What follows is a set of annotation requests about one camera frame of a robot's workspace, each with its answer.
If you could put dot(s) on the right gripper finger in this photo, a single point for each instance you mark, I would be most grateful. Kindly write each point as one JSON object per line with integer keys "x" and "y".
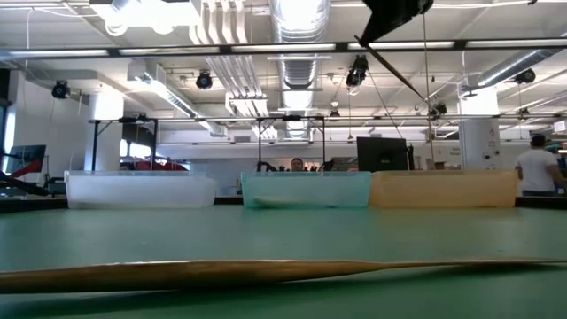
{"x": 398, "y": 13}

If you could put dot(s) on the wooden knife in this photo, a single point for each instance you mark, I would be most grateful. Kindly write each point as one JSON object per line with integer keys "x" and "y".
{"x": 221, "y": 274}
{"x": 389, "y": 67}

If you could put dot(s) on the black computer monitor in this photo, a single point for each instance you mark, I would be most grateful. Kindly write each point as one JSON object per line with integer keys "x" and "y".
{"x": 381, "y": 155}

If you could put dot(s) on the white building column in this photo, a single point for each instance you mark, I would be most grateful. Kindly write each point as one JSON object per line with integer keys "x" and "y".
{"x": 480, "y": 133}
{"x": 106, "y": 133}

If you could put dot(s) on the white ceiling pipes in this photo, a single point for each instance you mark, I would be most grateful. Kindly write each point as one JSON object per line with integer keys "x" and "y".
{"x": 235, "y": 80}

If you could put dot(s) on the orange plastic bin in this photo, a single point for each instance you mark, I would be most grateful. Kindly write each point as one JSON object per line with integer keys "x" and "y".
{"x": 443, "y": 188}

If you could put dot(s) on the seated person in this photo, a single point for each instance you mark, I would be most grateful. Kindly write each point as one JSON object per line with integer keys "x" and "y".
{"x": 297, "y": 165}

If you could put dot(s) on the teal plastic bin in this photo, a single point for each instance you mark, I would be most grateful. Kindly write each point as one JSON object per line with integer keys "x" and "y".
{"x": 310, "y": 186}

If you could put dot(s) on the standing person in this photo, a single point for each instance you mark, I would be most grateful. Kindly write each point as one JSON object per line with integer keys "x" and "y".
{"x": 536, "y": 168}

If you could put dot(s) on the green table mat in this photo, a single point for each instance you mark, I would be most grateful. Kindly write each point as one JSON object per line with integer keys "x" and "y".
{"x": 283, "y": 235}

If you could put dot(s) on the white ceiling air unit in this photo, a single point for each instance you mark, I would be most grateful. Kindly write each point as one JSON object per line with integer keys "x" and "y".
{"x": 142, "y": 13}

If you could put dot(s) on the red background object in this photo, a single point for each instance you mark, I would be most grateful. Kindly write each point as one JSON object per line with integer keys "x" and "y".
{"x": 150, "y": 166}

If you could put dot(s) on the clear plastic bin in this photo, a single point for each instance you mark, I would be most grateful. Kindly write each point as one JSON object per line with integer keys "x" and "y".
{"x": 133, "y": 190}

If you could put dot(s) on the background monitor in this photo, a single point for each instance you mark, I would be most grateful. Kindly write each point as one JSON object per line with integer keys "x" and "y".
{"x": 26, "y": 155}

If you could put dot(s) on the silver round ceiling duct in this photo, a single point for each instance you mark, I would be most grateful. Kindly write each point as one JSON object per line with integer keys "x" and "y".
{"x": 509, "y": 66}
{"x": 301, "y": 75}

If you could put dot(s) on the overhead frame light bar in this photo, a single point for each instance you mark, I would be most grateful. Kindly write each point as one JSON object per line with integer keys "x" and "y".
{"x": 283, "y": 46}

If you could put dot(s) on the black background rig frame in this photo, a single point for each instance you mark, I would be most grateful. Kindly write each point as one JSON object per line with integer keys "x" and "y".
{"x": 94, "y": 146}
{"x": 259, "y": 146}

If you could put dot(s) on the white rectangular ceiling duct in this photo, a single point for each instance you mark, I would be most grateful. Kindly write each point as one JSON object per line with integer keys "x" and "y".
{"x": 164, "y": 88}

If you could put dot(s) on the black aluminium table frame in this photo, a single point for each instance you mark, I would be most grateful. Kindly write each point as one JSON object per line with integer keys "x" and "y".
{"x": 26, "y": 204}

